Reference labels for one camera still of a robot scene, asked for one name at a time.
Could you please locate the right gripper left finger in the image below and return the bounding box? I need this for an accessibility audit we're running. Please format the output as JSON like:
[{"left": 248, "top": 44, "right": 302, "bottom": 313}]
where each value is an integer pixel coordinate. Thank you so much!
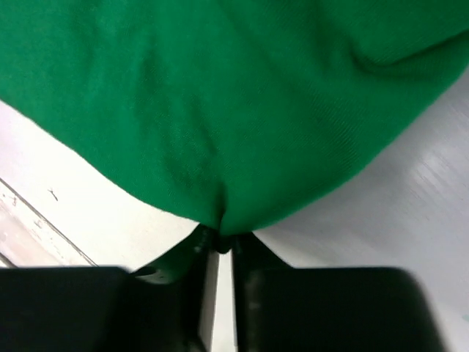
[{"left": 131, "top": 225, "right": 219, "bottom": 351}]

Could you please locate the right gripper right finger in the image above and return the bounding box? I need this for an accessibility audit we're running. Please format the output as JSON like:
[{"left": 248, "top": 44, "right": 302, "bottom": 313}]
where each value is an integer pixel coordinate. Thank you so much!
[{"left": 232, "top": 232, "right": 292, "bottom": 351}]

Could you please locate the green t shirt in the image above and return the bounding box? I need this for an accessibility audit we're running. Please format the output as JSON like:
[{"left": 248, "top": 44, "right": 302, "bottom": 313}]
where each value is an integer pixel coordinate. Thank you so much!
[{"left": 1, "top": 1, "right": 468, "bottom": 238}]

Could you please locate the white front platform board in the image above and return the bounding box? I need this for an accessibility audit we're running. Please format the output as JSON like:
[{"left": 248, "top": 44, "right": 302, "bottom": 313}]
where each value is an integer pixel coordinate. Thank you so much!
[{"left": 1, "top": 182, "right": 96, "bottom": 268}]

